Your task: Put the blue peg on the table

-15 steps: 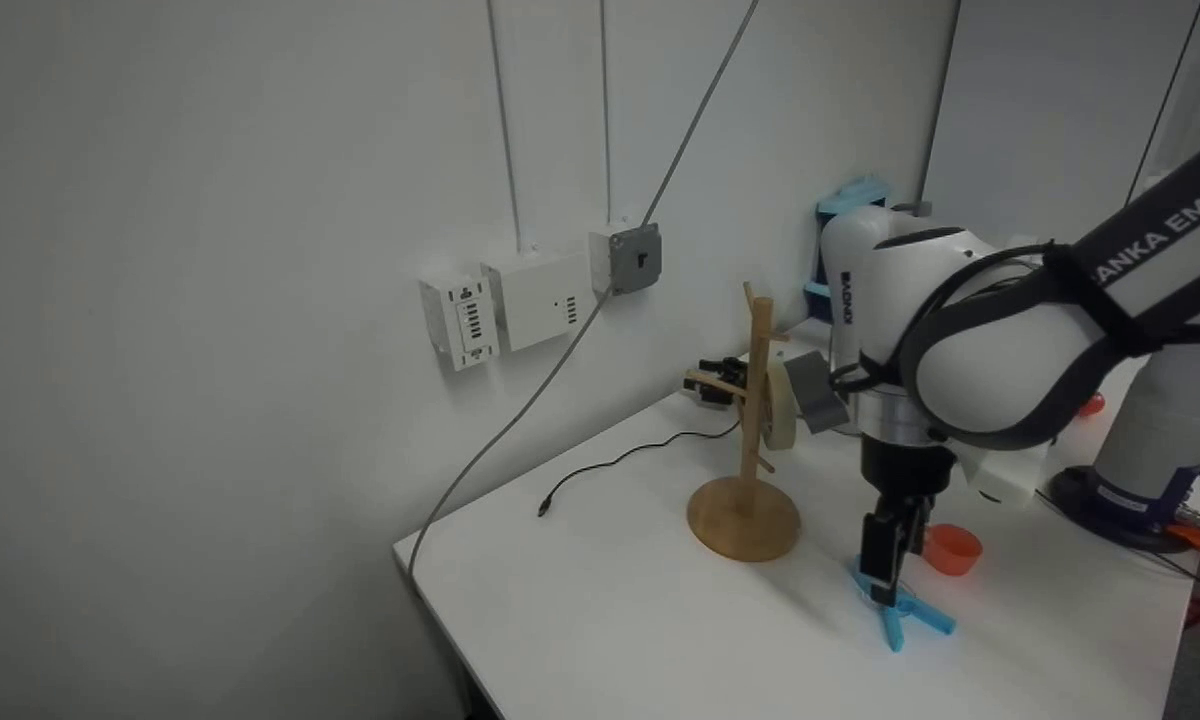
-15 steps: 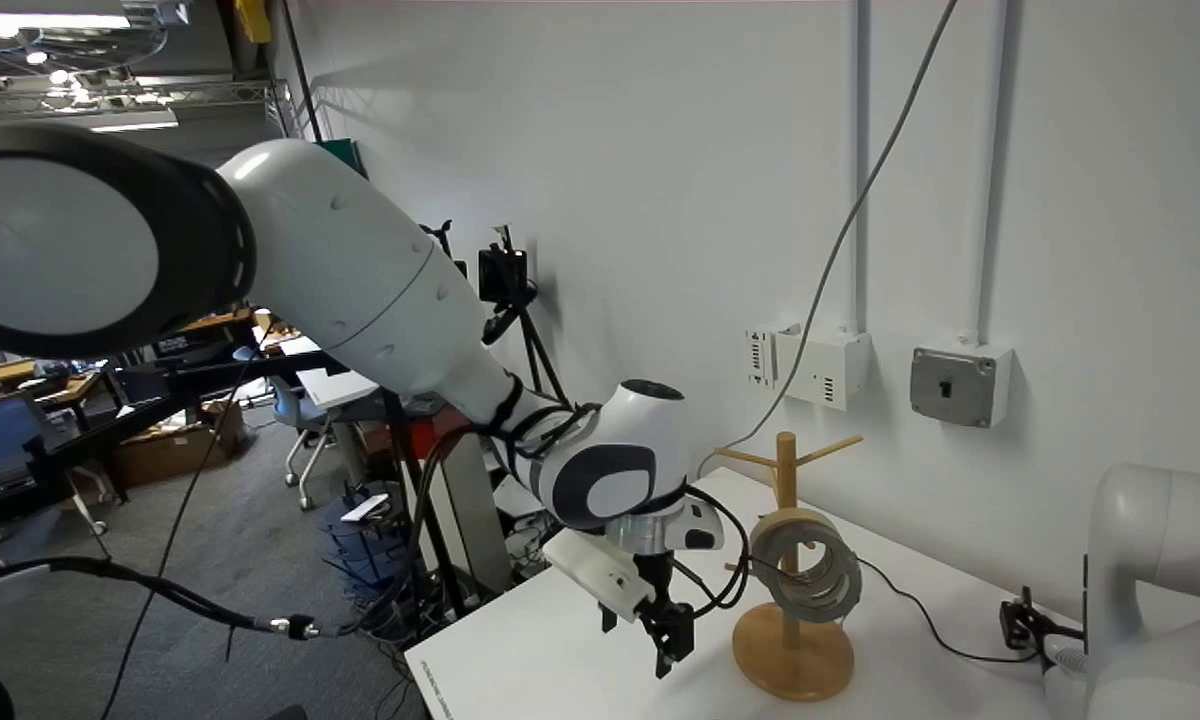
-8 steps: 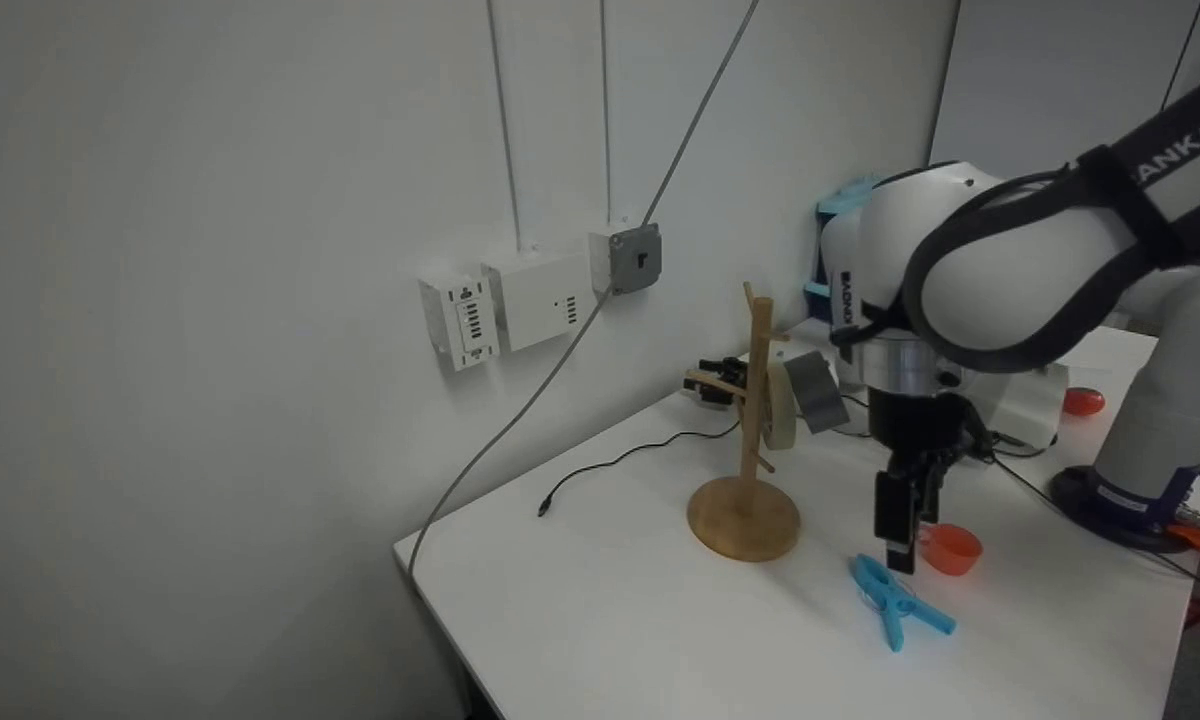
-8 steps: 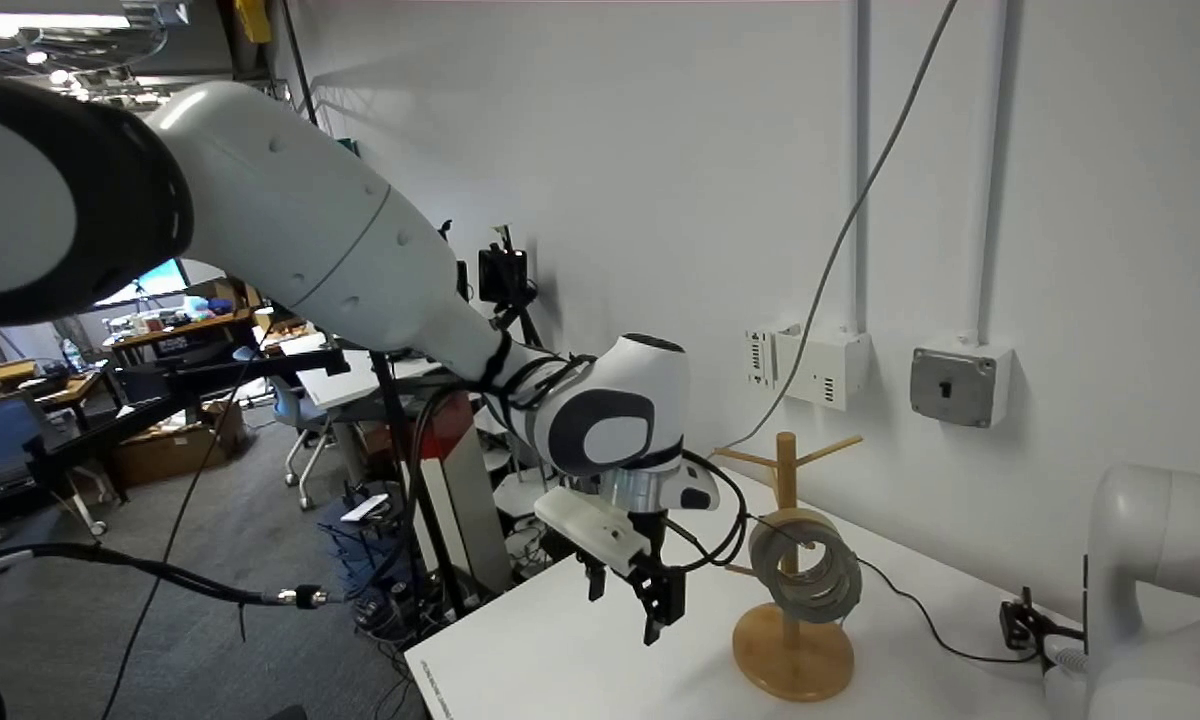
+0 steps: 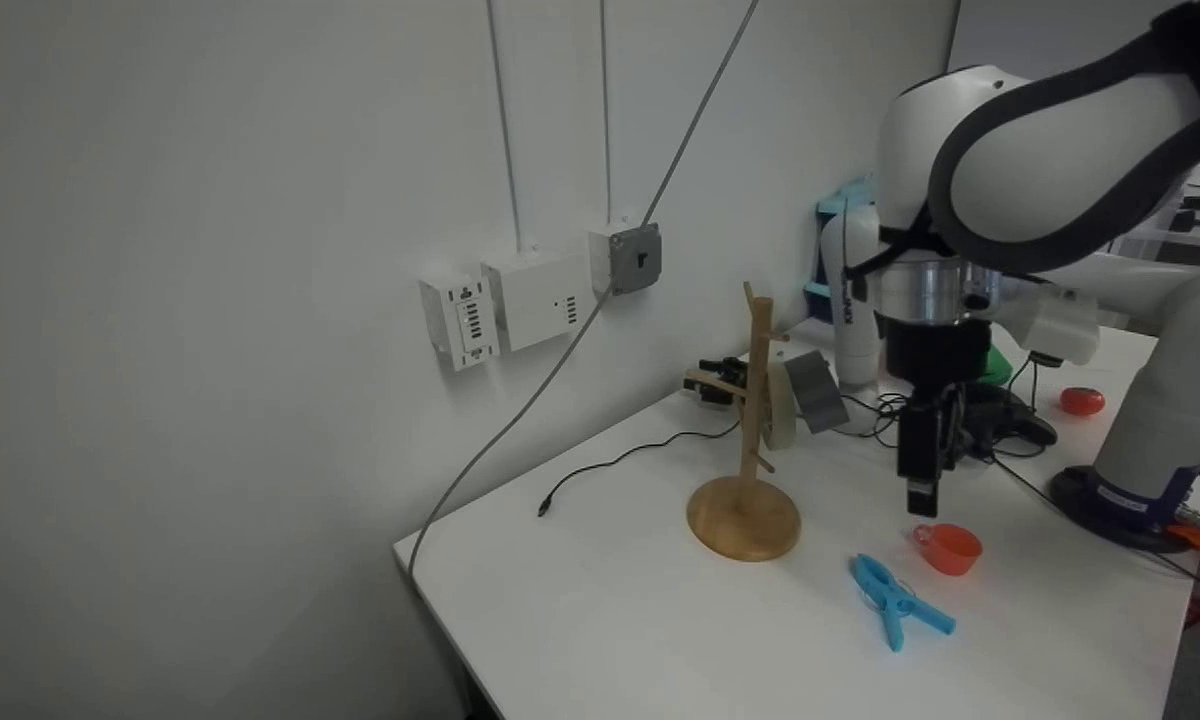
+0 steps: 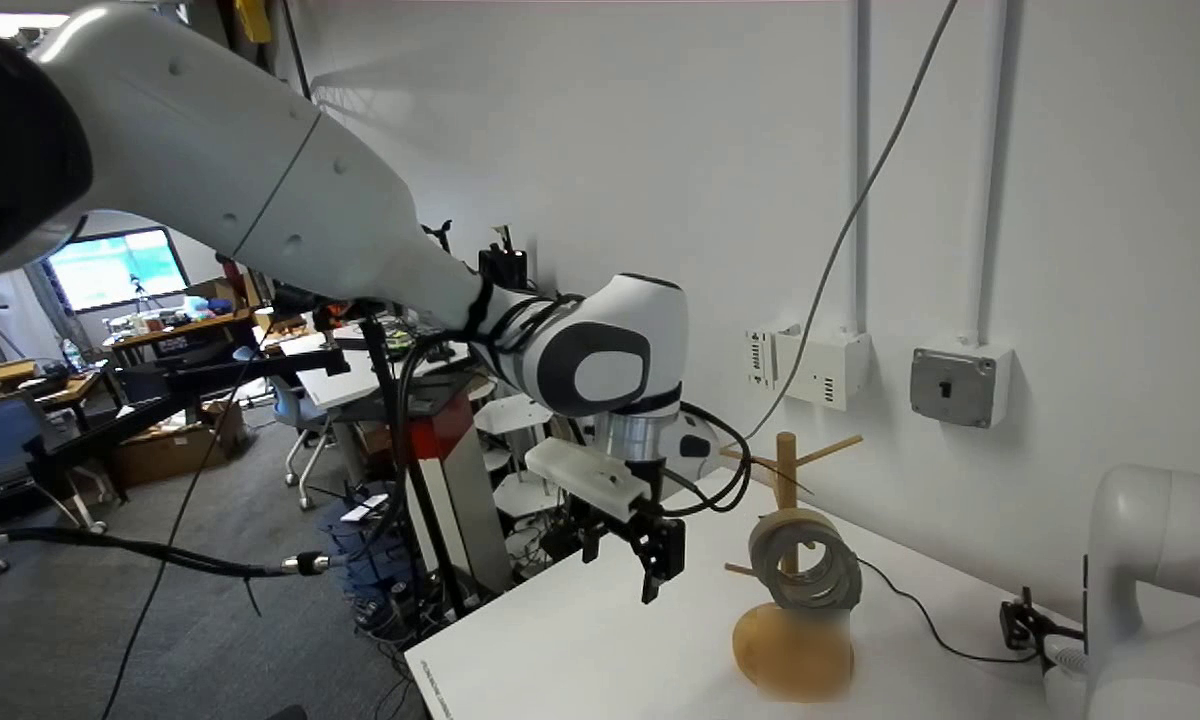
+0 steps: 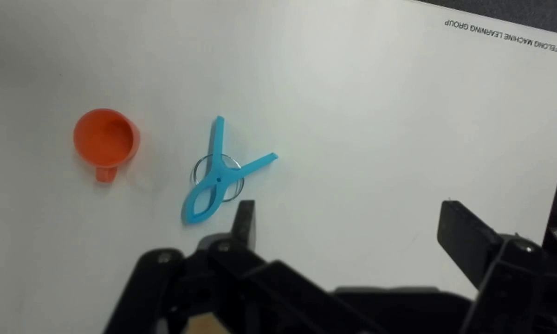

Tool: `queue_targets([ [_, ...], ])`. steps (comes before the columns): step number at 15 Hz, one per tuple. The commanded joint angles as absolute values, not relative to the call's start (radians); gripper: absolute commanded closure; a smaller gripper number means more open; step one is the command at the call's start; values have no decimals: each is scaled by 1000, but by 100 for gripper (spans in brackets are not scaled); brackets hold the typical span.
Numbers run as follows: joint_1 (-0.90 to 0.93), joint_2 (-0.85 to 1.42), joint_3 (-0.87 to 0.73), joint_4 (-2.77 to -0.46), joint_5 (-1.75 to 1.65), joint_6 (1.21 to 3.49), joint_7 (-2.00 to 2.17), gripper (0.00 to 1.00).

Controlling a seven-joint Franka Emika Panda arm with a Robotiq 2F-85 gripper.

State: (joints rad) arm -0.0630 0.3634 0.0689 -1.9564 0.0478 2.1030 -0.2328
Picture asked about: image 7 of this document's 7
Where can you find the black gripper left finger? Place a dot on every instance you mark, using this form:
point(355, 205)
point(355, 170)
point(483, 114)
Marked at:
point(243, 226)

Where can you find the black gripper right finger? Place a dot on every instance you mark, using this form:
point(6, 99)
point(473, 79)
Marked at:
point(475, 242)

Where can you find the orange plastic cup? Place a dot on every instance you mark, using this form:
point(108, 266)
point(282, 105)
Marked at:
point(104, 140)

